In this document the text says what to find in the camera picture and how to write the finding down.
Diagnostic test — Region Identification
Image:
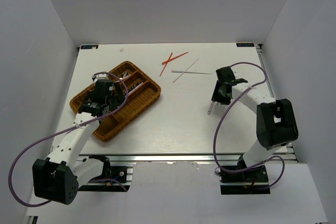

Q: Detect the silver knife pink handle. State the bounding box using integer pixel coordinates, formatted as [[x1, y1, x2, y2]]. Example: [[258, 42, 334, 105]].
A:
[[207, 101, 214, 115]]

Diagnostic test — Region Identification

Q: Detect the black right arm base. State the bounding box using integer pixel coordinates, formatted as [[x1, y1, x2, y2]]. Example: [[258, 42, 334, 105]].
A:
[[215, 166, 270, 195]]

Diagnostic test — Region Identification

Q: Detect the silver spoon pink handle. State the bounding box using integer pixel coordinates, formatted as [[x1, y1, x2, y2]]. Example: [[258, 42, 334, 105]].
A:
[[121, 71, 130, 80]]

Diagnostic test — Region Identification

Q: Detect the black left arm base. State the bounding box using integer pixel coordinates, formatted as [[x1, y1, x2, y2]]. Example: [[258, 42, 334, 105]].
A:
[[71, 155, 133, 192]]

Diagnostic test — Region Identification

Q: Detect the brown wicker divided tray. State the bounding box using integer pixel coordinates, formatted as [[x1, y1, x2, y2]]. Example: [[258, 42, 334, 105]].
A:
[[70, 61, 161, 142]]

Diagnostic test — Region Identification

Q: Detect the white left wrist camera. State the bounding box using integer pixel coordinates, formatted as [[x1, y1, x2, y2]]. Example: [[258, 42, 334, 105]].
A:
[[92, 72, 110, 83]]

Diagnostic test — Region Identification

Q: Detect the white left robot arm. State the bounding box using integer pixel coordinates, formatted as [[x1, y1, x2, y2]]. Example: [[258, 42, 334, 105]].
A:
[[32, 80, 126, 205]]

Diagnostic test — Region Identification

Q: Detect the black handled fork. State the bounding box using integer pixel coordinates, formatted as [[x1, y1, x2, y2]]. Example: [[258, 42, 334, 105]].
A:
[[128, 82, 143, 93]]

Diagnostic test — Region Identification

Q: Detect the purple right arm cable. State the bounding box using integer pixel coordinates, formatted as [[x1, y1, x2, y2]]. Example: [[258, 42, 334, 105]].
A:
[[214, 62, 286, 190]]

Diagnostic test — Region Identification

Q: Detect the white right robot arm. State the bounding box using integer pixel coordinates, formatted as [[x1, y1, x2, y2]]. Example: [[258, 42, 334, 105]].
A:
[[212, 67, 298, 182]]

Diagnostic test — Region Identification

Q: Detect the red chopstick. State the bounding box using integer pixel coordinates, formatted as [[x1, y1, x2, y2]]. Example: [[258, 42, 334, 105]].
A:
[[161, 51, 188, 65], [159, 53, 173, 76]]

